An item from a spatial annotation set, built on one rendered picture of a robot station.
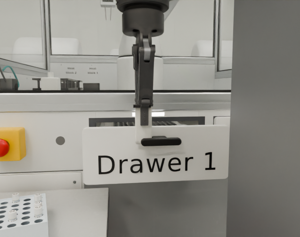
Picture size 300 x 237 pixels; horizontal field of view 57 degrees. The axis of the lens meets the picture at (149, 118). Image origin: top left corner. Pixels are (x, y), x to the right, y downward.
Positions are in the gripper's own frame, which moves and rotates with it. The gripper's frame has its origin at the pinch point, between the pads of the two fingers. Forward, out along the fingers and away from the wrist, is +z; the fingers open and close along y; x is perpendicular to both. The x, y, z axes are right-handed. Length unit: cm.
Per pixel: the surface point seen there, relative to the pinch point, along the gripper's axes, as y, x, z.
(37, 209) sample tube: 6.2, -17.9, 12.6
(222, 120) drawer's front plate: -15.4, 21.8, 1.4
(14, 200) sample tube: -1.1, -23.9, 13.9
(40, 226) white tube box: 8.8, -16.9, 14.2
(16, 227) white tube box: 9.6, -20.0, 13.7
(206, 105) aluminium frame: -16.9, 17.9, -2.4
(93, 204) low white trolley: -5.3, -10.1, 17.4
